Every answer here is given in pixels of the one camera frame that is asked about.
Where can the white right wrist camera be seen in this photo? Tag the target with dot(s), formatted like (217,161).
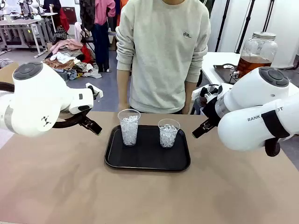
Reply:
(211,91)

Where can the tall clear iced cup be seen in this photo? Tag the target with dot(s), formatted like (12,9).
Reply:
(129,130)

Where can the person's right forearm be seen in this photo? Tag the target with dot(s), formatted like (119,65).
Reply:
(123,86)

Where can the person's left forearm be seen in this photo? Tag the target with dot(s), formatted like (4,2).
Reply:
(188,93)

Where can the person's right hand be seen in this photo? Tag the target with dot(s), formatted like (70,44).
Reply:
(123,107)

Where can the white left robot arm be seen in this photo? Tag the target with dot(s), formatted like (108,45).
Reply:
(35,100)

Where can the pile of mixed clothes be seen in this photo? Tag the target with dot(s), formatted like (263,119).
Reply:
(67,58)

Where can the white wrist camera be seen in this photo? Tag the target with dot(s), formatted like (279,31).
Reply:
(94,91)
(211,91)

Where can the black stand pole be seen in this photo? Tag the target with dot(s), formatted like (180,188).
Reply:
(245,25)
(268,15)
(222,25)

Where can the blue hanging trousers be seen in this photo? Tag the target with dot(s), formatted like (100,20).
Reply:
(101,46)

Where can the glass bowl with dark liquid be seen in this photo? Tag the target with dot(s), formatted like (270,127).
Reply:
(199,102)

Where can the person in orange top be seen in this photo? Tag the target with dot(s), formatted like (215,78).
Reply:
(122,2)

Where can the grey background work desk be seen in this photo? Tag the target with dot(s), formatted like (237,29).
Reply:
(21,28)

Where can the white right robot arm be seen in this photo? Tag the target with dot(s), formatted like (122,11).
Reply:
(252,93)

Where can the red hanging garment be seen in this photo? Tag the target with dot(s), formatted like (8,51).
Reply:
(64,21)

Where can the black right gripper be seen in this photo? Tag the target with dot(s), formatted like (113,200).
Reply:
(212,109)

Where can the open cardboard carton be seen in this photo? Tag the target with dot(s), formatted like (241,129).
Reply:
(113,43)

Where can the short clear iced cup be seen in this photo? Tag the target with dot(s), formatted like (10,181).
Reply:
(168,135)

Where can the black plastic serving tray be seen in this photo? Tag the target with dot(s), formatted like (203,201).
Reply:
(144,154)

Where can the person's left hand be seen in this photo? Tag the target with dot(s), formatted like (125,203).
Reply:
(186,109)

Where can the dark patterned hanging garment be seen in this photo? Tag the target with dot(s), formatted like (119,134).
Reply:
(87,14)

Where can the dark metal tray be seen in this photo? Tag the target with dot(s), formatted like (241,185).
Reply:
(224,73)

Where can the glass drink dispenser jar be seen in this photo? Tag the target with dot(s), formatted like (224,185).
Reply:
(258,51)

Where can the person in grey sweatshirt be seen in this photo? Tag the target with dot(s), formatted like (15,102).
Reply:
(163,58)

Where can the brown cardboard box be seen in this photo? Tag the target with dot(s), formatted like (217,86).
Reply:
(8,72)

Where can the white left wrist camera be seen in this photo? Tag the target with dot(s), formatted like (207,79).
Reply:
(94,91)

